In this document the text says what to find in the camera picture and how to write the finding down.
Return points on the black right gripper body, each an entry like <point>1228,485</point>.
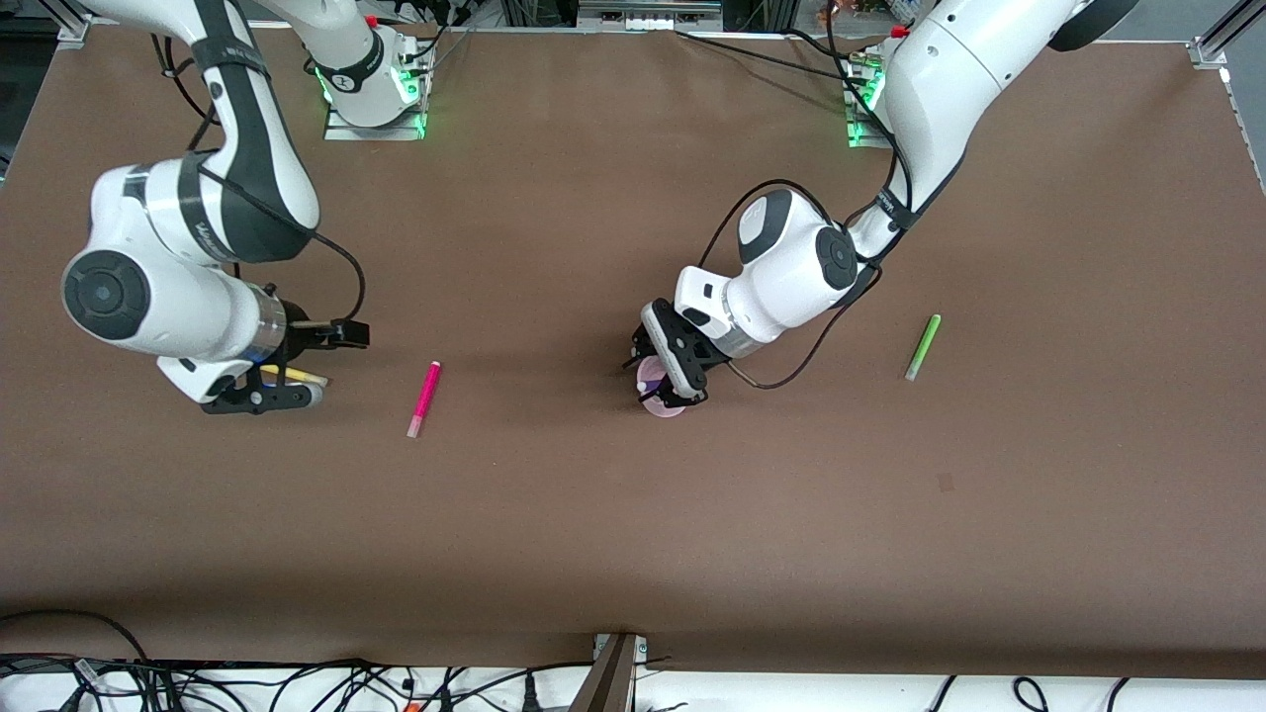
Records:
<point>300,339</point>

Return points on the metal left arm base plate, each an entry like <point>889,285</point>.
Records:
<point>857,133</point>

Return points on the pink plastic pen holder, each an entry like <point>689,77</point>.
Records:
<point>653,374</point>

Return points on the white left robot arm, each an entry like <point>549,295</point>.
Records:
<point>940,89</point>

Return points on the green marker pen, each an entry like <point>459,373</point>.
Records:
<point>923,346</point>

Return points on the white power strip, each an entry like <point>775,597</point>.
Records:
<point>648,15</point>

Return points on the aluminium corner frame bracket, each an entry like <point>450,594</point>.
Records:
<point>74,25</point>
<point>1221,44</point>

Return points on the pink marker pen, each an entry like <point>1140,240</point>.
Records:
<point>425,396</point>

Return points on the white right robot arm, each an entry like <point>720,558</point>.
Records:
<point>257,148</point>

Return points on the yellow marker pen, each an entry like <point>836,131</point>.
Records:
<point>302,376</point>

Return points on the aluminium frame post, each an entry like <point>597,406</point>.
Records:
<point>608,677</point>

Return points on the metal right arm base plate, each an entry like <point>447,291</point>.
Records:
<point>341,131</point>

